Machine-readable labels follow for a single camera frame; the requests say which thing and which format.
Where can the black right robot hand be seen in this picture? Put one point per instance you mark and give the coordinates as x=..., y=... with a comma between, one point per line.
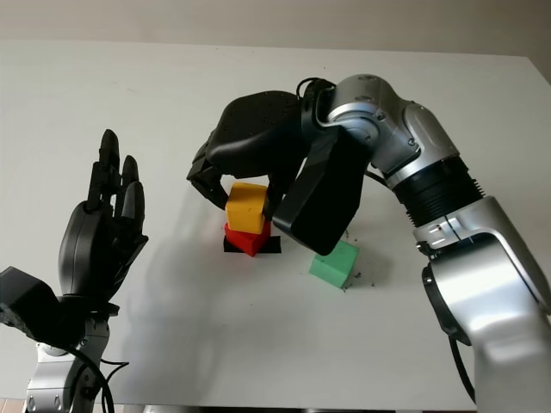
x=254, y=125

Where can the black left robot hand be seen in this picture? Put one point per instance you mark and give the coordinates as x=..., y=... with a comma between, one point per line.
x=90, y=254

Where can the yellow wooden block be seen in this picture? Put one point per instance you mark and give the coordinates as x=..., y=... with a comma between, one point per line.
x=245, y=208

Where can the red wooden block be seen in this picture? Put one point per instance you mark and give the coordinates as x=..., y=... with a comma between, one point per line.
x=247, y=243

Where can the green wooden block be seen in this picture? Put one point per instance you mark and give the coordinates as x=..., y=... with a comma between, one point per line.
x=333, y=266

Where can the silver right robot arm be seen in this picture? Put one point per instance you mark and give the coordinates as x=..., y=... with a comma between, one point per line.
x=482, y=266

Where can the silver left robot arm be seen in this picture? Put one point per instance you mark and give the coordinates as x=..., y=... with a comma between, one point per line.
x=56, y=378

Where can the black tape square marker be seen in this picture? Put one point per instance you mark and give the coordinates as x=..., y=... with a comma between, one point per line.
x=272, y=245

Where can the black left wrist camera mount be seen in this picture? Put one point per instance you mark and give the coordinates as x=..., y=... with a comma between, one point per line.
x=26, y=301

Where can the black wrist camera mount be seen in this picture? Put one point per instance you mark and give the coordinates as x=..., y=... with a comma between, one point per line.
x=26, y=301
x=327, y=202

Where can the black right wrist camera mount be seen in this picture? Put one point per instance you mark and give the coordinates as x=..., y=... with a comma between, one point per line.
x=327, y=202

